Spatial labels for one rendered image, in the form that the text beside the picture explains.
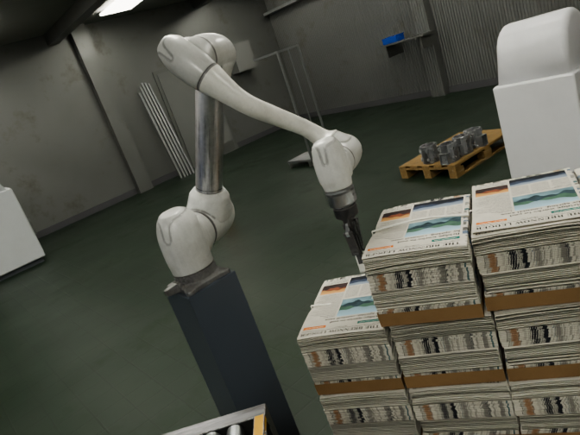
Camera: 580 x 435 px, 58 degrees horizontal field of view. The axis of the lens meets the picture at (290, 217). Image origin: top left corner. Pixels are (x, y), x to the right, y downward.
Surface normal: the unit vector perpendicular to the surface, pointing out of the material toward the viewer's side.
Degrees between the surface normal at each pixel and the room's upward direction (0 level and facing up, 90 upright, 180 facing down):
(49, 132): 90
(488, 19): 90
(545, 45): 80
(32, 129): 90
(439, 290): 91
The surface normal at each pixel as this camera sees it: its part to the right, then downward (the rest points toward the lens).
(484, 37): -0.73, 0.43
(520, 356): -0.29, 0.38
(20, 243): 0.56, 0.07
